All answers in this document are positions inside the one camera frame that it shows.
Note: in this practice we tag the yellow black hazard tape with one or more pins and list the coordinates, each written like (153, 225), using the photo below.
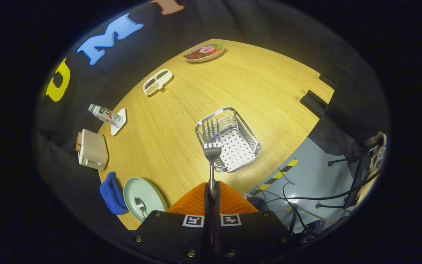
(275, 176)

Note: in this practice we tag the white plate of food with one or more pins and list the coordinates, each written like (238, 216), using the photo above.
(203, 52)

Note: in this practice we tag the white divided bean dish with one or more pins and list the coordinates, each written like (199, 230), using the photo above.
(158, 81)

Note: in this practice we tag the pale green plate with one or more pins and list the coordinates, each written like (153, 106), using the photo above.
(148, 192)

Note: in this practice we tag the white square coaster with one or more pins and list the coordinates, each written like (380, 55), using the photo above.
(117, 130)

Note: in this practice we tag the clear plastic bottle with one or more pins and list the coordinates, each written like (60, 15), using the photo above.
(104, 114)

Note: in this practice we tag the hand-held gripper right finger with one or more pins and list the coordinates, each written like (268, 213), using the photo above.
(217, 227)

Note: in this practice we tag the blue towel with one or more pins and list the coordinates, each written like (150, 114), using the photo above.
(112, 194)

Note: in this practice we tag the brown toast slice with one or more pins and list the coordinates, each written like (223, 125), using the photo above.
(78, 142)

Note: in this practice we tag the white toaster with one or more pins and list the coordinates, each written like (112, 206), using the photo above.
(93, 150)

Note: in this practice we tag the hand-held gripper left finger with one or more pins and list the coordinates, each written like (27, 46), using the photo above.
(208, 227)

